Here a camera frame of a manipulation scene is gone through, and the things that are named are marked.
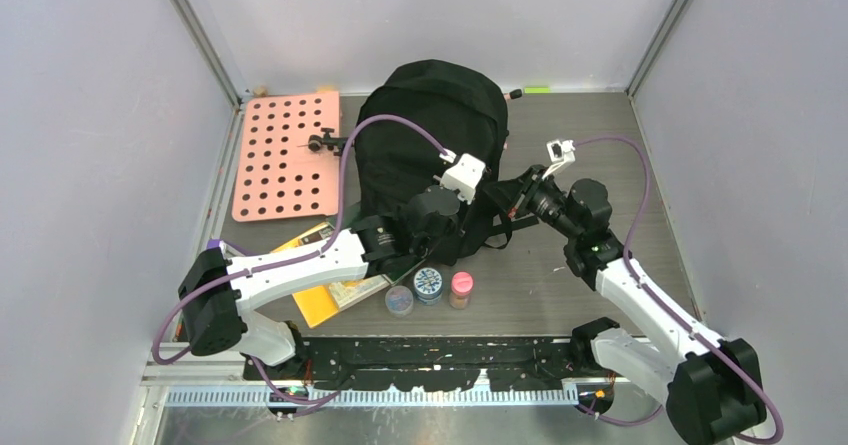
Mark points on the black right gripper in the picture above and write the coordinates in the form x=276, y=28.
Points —
x=532, y=183

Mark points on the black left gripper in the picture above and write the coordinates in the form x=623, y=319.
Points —
x=456, y=229

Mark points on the black backpack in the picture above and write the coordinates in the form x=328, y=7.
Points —
x=466, y=112

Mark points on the dark green book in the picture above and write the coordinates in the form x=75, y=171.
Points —
x=384, y=239

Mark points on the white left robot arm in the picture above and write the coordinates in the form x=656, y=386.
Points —
x=220, y=296

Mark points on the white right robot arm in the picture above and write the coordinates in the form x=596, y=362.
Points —
x=708, y=385

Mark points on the blue patterned lid jar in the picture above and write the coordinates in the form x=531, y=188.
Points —
x=428, y=285

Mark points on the pink lid jar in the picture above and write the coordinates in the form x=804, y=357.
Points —
x=461, y=287

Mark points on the clear jar of beads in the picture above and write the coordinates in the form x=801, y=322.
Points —
x=399, y=301

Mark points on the pink stand with black feet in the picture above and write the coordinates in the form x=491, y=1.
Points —
x=318, y=143

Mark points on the yellow illustrated book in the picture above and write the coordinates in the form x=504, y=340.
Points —
x=321, y=303

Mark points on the pink perforated board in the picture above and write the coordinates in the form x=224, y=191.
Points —
x=279, y=175

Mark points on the purple card holder box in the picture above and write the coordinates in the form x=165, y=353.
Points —
x=225, y=249

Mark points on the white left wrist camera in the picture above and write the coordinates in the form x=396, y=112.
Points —
x=463, y=174

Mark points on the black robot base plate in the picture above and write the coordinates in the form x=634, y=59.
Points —
x=439, y=364

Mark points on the aluminium frame rail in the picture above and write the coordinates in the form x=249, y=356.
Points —
x=231, y=379

